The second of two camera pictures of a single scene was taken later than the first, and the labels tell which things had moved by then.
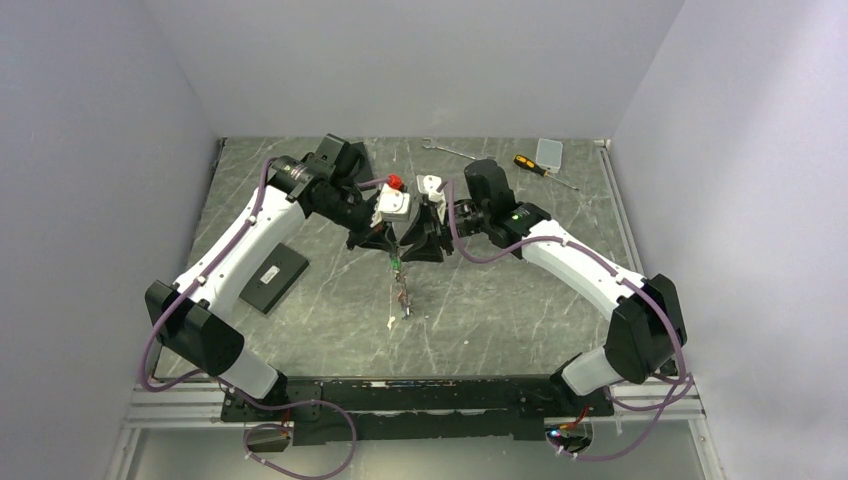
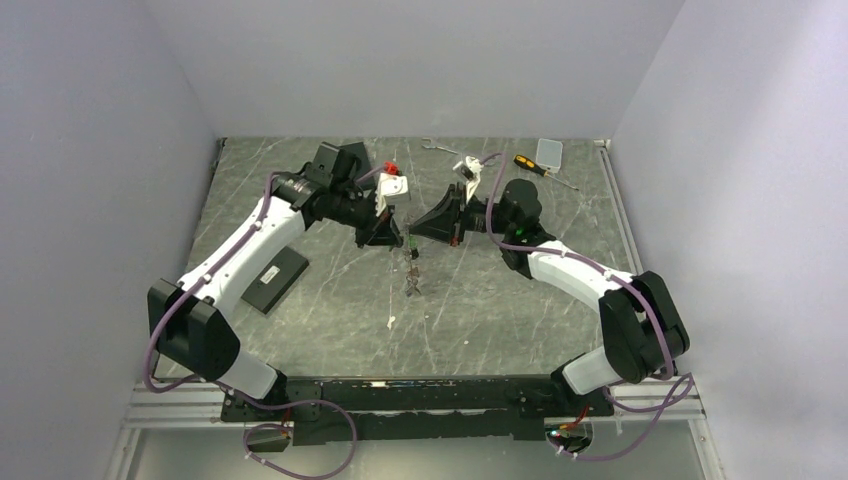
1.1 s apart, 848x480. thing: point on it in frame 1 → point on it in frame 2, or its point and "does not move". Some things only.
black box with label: (277, 274) does not move
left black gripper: (383, 239) does not move
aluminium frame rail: (169, 402) does not move
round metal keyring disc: (402, 294) → (412, 274)
